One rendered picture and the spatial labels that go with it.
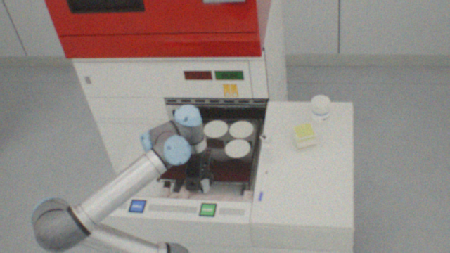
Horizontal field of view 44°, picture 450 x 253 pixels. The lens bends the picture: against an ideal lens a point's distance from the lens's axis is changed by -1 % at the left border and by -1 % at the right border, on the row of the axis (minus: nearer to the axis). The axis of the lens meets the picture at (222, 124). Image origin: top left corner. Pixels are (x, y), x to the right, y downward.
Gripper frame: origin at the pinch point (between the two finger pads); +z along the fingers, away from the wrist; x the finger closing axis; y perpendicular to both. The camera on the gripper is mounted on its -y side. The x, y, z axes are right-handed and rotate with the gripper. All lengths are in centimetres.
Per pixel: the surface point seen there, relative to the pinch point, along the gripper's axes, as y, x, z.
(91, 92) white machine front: 57, 63, 6
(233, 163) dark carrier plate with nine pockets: 28.3, -3.8, 16.1
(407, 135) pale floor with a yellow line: 138, -84, 106
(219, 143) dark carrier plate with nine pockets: 38.7, 3.5, 16.1
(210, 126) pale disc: 48, 9, 16
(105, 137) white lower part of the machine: 57, 64, 34
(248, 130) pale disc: 47, -7, 16
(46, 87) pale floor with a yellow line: 177, 175, 106
